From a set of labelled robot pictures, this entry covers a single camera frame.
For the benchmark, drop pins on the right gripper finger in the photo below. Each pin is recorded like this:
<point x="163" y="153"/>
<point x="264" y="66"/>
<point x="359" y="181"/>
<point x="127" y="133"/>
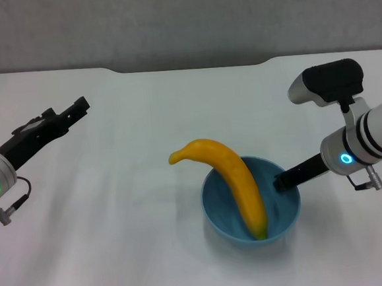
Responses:
<point x="284" y="181"/>

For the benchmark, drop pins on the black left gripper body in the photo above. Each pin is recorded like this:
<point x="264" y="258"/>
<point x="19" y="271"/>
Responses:
<point x="35" y="138"/>

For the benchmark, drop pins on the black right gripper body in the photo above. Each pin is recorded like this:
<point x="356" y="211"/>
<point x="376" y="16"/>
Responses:
<point x="309" y="170"/>

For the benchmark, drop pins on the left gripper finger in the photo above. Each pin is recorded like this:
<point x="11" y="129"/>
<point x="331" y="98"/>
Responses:
<point x="74" y="110"/>
<point x="41" y="116"/>

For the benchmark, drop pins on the yellow banana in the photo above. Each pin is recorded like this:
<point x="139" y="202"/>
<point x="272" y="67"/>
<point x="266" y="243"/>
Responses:
<point x="236" y="176"/>

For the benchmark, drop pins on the blue plastic bowl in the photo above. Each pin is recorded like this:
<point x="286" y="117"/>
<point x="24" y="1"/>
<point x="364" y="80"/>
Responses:
<point x="223" y="220"/>

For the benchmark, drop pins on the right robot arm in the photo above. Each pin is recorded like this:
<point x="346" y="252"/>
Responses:
<point x="372" y="135"/>

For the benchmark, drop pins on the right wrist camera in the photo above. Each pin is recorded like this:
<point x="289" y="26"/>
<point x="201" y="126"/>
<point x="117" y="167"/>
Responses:
<point x="331" y="80"/>

